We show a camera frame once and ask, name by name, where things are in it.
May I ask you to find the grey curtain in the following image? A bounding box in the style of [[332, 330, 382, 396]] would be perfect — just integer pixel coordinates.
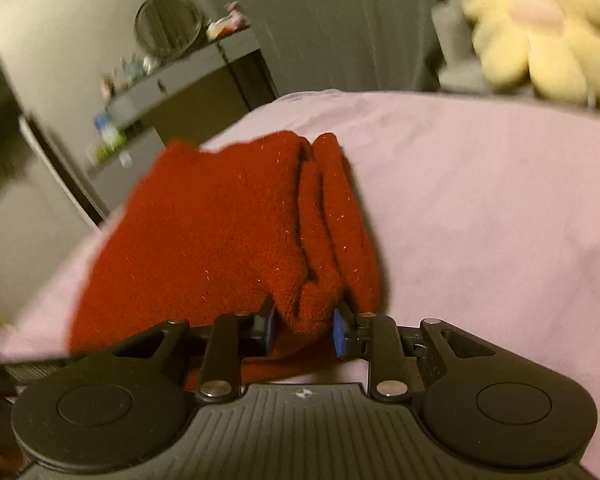
[[190, 0, 451, 106]]

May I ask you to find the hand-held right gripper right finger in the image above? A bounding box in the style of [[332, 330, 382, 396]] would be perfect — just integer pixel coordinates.
[[332, 301, 487, 404]]

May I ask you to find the green packet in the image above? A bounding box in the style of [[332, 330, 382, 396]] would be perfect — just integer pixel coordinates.
[[87, 137, 131, 163]]

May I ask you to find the grey dresser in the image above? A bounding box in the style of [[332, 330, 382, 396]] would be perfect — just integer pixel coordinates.
[[85, 27, 281, 211]]

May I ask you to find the pink plush toy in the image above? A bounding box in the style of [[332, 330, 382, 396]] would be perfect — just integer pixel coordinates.
[[205, 1, 251, 41]]

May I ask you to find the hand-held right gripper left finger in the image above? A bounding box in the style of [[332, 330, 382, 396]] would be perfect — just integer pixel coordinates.
[[111, 300, 279, 405]]

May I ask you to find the pink bed sheet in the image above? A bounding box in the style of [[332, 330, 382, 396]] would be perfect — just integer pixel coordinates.
[[0, 89, 600, 480]]

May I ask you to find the white framed panel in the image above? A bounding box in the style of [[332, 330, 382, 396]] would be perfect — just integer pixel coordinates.
[[0, 57, 106, 226]]

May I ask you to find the cream flower plush pillow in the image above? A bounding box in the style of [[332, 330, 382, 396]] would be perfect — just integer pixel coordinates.
[[462, 0, 600, 111]]

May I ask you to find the blue and white bottle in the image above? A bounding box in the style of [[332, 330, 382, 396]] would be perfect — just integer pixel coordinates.
[[94, 112, 123, 143]]

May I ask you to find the red knit sweater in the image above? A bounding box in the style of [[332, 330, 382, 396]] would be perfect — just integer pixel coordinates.
[[66, 130, 393, 386]]

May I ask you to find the round table mirror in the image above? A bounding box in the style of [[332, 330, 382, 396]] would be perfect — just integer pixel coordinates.
[[134, 0, 206, 61]]

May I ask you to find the row of small bottles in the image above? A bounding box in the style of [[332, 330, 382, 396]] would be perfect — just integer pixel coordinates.
[[100, 52, 161, 101]]

